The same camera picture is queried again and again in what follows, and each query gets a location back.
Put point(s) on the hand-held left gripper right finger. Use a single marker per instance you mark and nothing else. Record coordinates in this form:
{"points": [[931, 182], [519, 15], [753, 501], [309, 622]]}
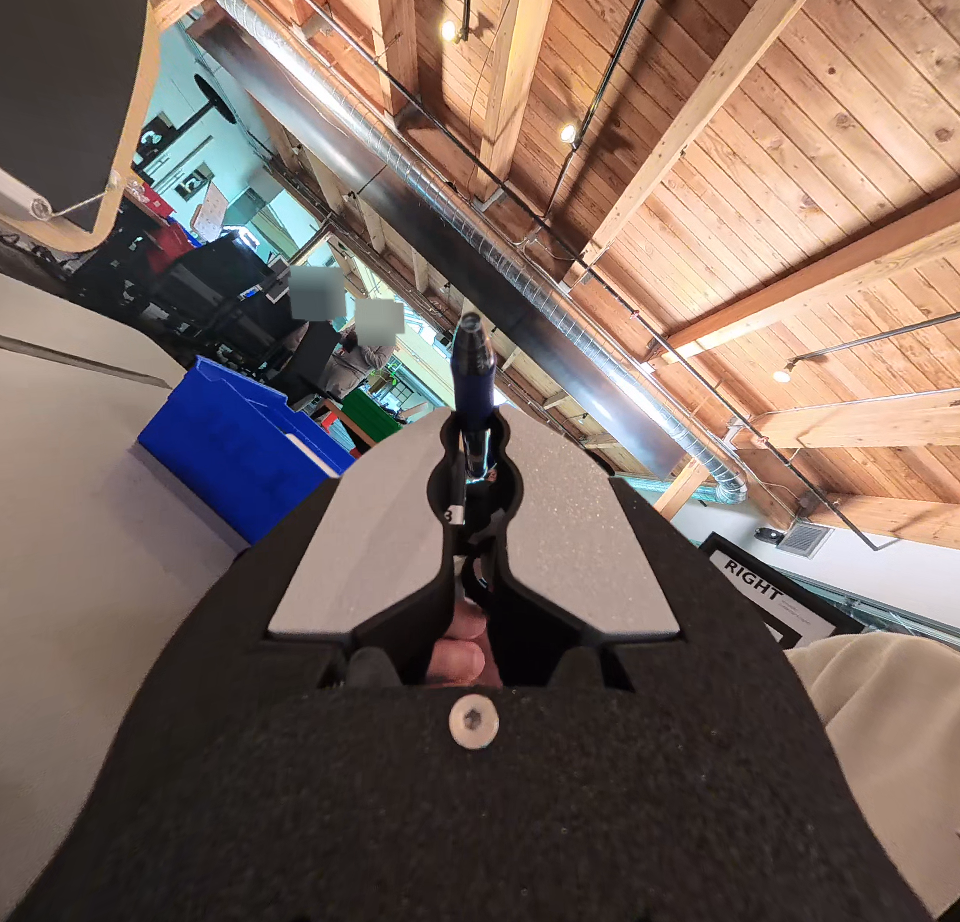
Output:
{"points": [[585, 547]]}

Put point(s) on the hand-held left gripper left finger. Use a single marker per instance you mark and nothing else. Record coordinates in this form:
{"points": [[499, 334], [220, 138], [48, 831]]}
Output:
{"points": [[360, 547]]}

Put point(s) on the blue plastic storage bin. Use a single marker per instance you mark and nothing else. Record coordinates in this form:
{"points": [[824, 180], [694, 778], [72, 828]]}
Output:
{"points": [[217, 449]]}

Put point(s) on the dark blue pen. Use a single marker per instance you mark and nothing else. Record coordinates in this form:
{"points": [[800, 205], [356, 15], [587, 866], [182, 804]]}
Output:
{"points": [[472, 367]]}

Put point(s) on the grey desk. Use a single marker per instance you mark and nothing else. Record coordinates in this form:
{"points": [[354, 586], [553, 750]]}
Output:
{"points": [[90, 562]]}

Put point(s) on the person's right hand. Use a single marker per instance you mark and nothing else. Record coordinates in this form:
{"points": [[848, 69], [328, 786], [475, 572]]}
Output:
{"points": [[457, 656]]}

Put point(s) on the green crate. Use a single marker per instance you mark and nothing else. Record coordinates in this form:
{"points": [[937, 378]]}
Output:
{"points": [[371, 416]]}

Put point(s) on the framed marker poster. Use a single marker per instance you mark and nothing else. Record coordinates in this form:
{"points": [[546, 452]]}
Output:
{"points": [[780, 599]]}

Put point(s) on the track spotlight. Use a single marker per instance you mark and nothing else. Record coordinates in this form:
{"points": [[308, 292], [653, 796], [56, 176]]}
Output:
{"points": [[448, 31], [784, 373], [568, 133]]}

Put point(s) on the person's cream sweater torso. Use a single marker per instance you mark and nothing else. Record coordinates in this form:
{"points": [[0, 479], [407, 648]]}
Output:
{"points": [[885, 749]]}

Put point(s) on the red storage bins row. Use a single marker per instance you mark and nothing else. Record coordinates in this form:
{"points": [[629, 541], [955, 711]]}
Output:
{"points": [[161, 224]]}

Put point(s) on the black round disc stand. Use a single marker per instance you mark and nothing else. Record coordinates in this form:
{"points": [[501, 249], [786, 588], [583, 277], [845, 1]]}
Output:
{"points": [[217, 97]]}

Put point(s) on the white tablet stand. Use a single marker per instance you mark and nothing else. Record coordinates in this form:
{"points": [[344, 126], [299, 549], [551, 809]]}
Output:
{"points": [[19, 194]]}

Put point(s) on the grey wall vent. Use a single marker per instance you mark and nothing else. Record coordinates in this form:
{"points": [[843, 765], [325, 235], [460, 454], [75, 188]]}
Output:
{"points": [[804, 539]]}

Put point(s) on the large metal duct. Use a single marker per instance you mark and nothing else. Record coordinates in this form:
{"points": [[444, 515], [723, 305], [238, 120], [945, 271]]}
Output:
{"points": [[450, 262]]}

